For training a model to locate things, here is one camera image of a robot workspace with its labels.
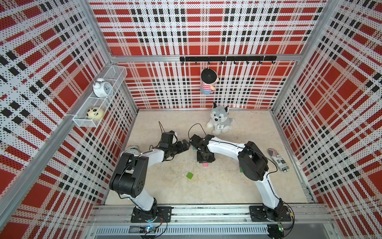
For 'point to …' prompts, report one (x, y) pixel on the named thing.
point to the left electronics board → (149, 229)
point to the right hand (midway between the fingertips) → (206, 160)
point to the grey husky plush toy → (219, 121)
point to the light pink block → (205, 165)
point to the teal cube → (194, 148)
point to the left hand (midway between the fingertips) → (187, 146)
